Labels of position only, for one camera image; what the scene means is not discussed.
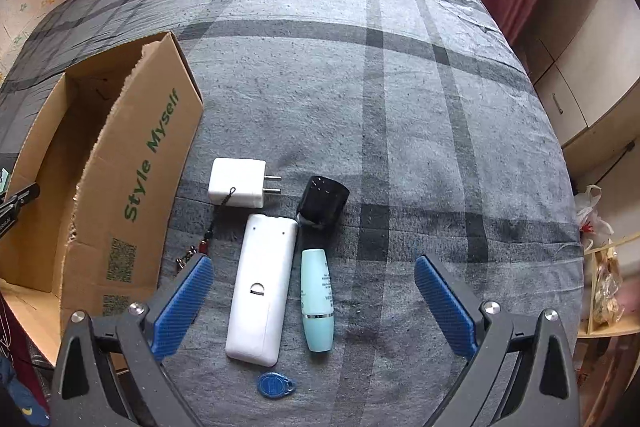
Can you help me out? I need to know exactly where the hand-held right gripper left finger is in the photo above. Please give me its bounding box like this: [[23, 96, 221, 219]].
[[50, 254, 216, 427]]

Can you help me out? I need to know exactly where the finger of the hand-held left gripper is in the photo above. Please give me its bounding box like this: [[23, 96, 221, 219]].
[[0, 182, 41, 238]]

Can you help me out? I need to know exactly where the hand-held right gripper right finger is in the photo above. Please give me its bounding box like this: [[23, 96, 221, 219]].
[[414, 254, 581, 427]]

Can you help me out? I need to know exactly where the white remote control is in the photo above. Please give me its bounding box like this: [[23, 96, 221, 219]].
[[225, 213, 299, 367]]

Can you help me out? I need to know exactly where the blue key fob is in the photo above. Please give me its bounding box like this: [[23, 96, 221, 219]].
[[257, 372, 298, 400]]

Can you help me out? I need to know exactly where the teal cosmetic tube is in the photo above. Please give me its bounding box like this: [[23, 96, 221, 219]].
[[300, 248, 335, 353]]

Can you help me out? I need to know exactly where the brown cardboard box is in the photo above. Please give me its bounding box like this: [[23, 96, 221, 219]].
[[0, 31, 205, 368]]

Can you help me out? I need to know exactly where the black cylindrical speaker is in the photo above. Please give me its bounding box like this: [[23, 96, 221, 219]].
[[296, 175, 350, 229]]

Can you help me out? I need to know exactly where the large white charger plug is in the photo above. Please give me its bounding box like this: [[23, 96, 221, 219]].
[[208, 157, 282, 209]]

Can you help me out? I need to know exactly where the white plastic bag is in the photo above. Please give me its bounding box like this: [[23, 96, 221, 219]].
[[572, 184, 616, 253]]

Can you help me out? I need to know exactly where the grey plaid blanket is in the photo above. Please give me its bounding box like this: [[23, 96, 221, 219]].
[[0, 0, 586, 427]]

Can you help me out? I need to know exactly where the dark blue patterned cloth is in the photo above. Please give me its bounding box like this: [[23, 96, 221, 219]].
[[0, 352, 51, 427]]

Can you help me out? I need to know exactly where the beige cabinet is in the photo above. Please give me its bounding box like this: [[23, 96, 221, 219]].
[[515, 0, 640, 148]]

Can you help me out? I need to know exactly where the black cord keychain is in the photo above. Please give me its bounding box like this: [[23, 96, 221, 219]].
[[175, 188, 237, 275]]

